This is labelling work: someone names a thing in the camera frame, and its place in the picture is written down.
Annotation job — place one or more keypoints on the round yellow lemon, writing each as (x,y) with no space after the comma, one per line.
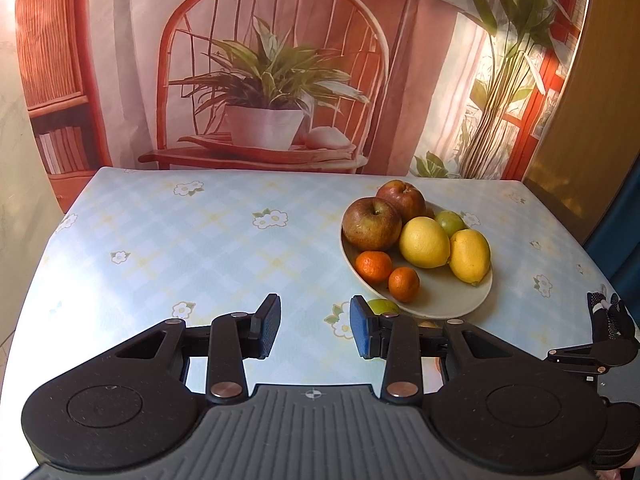
(425,242)

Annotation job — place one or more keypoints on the cream oval plate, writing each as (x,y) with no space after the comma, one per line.
(450,295)

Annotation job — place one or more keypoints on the dark blue cloth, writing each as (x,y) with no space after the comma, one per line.
(620,250)

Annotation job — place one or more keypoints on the orange tangerine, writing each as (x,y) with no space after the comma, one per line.
(404,284)
(374,266)

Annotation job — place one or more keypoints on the printed backdrop cloth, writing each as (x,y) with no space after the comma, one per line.
(125,60)

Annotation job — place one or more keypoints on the brown wooden door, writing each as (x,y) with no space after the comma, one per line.
(590,135)

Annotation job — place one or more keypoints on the person's right forearm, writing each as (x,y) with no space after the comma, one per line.
(632,465)

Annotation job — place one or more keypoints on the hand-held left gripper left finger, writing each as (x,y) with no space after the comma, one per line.
(270,327)

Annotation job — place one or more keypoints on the oval yellow lemon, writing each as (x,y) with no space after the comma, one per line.
(470,257)

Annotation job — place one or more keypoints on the person's right hand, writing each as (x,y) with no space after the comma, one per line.
(612,322)

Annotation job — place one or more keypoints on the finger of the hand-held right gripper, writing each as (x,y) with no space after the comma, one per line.
(575,357)

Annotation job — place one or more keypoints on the red green-tinged apple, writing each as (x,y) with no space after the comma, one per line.
(372,225)

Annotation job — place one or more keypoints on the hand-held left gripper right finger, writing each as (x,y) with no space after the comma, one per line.
(357,327)

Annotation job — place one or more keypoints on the small green lime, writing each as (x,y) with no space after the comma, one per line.
(384,306)
(449,220)

